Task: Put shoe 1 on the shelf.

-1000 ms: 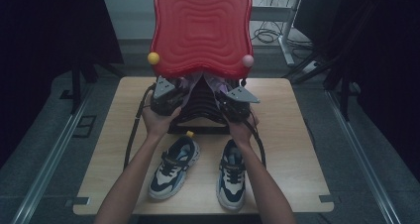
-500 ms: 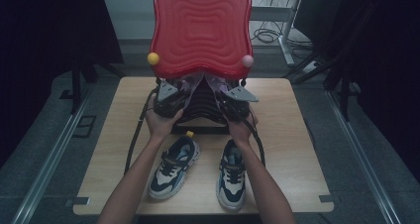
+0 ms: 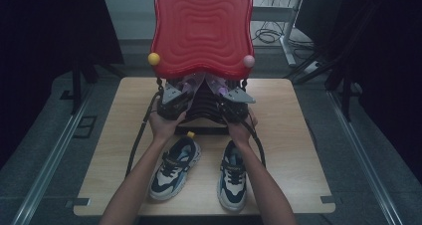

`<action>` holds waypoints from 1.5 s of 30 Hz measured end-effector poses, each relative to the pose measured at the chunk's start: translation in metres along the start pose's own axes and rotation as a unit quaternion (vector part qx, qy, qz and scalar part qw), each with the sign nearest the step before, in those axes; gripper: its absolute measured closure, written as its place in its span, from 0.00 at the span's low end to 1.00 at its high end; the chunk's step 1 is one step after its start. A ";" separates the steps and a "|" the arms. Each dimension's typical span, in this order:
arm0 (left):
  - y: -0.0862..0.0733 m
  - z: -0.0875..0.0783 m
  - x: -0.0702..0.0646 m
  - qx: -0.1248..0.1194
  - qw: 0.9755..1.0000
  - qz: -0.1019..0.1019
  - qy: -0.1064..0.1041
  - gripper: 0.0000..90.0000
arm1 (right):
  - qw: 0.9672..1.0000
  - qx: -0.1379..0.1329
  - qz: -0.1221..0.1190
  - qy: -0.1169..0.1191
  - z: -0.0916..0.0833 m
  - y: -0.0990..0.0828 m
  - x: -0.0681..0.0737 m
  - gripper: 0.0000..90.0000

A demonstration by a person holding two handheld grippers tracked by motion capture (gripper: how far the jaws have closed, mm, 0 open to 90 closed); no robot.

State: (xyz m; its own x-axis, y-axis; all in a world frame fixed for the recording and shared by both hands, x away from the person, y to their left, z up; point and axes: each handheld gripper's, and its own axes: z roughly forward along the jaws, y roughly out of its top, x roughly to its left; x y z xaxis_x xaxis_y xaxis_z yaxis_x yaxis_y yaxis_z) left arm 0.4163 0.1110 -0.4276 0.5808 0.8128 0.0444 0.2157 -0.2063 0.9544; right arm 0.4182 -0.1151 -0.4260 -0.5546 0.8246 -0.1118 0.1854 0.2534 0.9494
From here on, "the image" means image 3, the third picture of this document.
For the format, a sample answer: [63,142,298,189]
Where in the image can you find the navy and white sneaker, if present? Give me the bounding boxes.
[217,139,249,213]
[147,130,202,201]

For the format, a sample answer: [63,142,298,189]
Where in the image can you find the left hand-held gripper cable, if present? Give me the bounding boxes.
[124,92,161,178]

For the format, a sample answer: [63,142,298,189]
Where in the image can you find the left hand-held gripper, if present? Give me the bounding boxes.
[156,83,193,121]

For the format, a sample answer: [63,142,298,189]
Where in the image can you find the hand-held gripper cable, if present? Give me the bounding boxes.
[124,92,161,178]
[218,100,267,169]

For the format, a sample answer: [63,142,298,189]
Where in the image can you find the right hand-held gripper cable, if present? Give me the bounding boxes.
[218,100,267,169]

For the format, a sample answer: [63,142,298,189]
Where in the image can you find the black shoe rack red top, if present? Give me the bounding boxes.
[147,0,257,136]

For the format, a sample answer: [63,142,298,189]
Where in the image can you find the person's left hand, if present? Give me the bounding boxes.
[147,100,187,143]

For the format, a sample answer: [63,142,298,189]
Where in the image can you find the black floor cables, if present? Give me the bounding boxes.
[252,19,315,52]

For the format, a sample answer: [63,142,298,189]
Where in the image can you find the person's right hand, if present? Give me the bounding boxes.
[222,107,259,147]

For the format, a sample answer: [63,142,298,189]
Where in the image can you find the white power strip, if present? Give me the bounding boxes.
[303,61,322,75]

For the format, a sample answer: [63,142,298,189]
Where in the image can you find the metal floor rail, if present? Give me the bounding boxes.
[326,90,404,225]
[11,85,95,225]

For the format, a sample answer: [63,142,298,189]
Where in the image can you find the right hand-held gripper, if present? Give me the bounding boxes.
[217,87,257,123]

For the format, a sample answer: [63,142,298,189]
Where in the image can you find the black metal stand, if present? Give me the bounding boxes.
[60,57,101,115]
[283,50,353,121]

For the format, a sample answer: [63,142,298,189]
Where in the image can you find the white desk frame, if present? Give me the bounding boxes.
[250,0,305,68]

